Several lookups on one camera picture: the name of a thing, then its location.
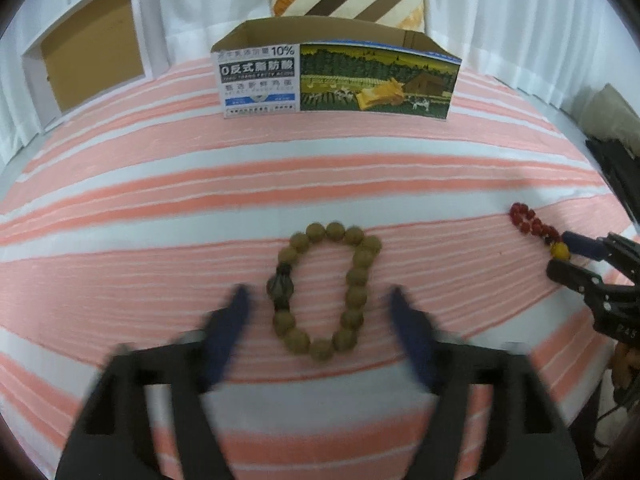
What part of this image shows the beige cloth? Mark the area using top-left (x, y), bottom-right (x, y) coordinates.
top-left (574, 83), bottom-right (640, 157)

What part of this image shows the white cardboard box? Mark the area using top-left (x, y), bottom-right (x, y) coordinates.
top-left (20, 0), bottom-right (154, 129)

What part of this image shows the white curtain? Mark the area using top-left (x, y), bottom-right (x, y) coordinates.
top-left (0, 0), bottom-right (640, 171)

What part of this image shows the olive bead bracelet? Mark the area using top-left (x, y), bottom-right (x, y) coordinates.
top-left (266, 221), bottom-right (384, 364)

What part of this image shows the black cloth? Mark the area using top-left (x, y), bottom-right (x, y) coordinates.
top-left (584, 136), bottom-right (640, 227)

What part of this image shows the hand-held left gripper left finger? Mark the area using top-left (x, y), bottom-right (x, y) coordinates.
top-left (55, 284), bottom-right (253, 480)

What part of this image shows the red bead bracelet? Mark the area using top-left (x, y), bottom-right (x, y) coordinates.
top-left (509, 202), bottom-right (572, 262)

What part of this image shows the printed cardboard box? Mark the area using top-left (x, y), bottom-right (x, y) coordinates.
top-left (210, 17), bottom-right (462, 122)

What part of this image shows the person's right hand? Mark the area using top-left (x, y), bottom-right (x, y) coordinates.
top-left (613, 342), bottom-right (633, 392)

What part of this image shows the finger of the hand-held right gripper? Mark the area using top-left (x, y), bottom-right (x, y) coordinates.
top-left (561, 231), bottom-right (640, 283)
top-left (546, 258), bottom-right (640, 313)

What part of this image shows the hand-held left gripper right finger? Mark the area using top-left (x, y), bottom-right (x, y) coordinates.
top-left (387, 285), bottom-right (586, 480)

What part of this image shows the pink white striped blanket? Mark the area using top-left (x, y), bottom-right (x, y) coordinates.
top-left (0, 55), bottom-right (640, 480)

